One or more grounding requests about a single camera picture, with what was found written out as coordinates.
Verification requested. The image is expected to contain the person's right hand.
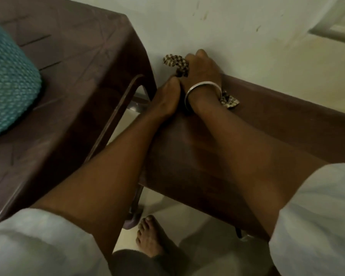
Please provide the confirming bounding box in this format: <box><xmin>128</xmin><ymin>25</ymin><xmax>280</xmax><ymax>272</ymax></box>
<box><xmin>180</xmin><ymin>49</ymin><xmax>222</xmax><ymax>94</ymax></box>

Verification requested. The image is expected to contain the person's left hand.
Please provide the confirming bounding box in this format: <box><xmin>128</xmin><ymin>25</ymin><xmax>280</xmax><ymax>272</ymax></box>
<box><xmin>149</xmin><ymin>76</ymin><xmax>185</xmax><ymax>119</ymax></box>

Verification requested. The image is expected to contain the checkered brown cloth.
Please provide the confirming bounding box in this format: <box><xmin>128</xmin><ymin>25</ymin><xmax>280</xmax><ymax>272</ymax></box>
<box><xmin>163</xmin><ymin>54</ymin><xmax>241</xmax><ymax>111</ymax></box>

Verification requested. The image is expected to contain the person's right forearm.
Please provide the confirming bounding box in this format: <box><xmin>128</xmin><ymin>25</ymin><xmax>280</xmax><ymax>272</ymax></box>
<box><xmin>187</xmin><ymin>91</ymin><xmax>329</xmax><ymax>243</ymax></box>

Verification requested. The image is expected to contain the person's left forearm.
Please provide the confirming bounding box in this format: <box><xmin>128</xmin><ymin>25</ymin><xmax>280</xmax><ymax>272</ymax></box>
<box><xmin>30</xmin><ymin>108</ymin><xmax>176</xmax><ymax>256</ymax></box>

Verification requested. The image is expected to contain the silver bangle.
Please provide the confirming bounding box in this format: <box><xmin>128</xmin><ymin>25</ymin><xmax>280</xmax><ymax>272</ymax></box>
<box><xmin>184</xmin><ymin>81</ymin><xmax>222</xmax><ymax>113</ymax></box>

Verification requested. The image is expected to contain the brown curved furniture leg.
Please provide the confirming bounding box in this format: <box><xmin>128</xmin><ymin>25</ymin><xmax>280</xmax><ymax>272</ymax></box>
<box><xmin>83</xmin><ymin>74</ymin><xmax>146</xmax><ymax>170</ymax></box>

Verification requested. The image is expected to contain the brown plastic table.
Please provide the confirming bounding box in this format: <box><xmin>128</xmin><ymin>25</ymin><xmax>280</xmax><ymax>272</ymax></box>
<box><xmin>0</xmin><ymin>0</ymin><xmax>159</xmax><ymax>231</ymax></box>

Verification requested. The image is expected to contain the brown plastic stool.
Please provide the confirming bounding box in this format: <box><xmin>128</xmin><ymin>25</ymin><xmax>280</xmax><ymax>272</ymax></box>
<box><xmin>138</xmin><ymin>73</ymin><xmax>345</xmax><ymax>242</ymax></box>

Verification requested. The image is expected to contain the person's bare foot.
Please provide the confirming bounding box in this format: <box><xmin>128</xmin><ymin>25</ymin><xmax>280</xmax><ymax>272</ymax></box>
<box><xmin>135</xmin><ymin>215</ymin><xmax>185</xmax><ymax>260</ymax></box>

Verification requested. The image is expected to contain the teal patterned cushion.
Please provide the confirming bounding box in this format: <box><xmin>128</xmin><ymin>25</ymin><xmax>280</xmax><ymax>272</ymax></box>
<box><xmin>0</xmin><ymin>10</ymin><xmax>43</xmax><ymax>140</ymax></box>

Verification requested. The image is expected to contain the dark trouser leg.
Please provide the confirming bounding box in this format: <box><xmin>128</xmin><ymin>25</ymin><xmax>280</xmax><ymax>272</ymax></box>
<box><xmin>109</xmin><ymin>248</ymin><xmax>197</xmax><ymax>276</ymax></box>

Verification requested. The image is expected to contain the white right sleeve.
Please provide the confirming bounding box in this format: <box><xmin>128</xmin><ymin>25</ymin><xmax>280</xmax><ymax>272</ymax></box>
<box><xmin>269</xmin><ymin>163</ymin><xmax>345</xmax><ymax>276</ymax></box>

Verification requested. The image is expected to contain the white sleeve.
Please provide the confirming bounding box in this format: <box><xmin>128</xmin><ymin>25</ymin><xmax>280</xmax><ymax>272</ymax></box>
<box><xmin>0</xmin><ymin>208</ymin><xmax>110</xmax><ymax>276</ymax></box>
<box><xmin>269</xmin><ymin>163</ymin><xmax>345</xmax><ymax>276</ymax></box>

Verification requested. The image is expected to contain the white left sleeve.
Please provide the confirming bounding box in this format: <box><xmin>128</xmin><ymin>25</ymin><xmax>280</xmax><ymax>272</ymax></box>
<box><xmin>0</xmin><ymin>208</ymin><xmax>110</xmax><ymax>276</ymax></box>

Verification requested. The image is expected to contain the white door frame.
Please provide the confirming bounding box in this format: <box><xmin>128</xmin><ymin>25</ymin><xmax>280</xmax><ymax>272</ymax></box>
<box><xmin>308</xmin><ymin>0</ymin><xmax>345</xmax><ymax>46</ymax></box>

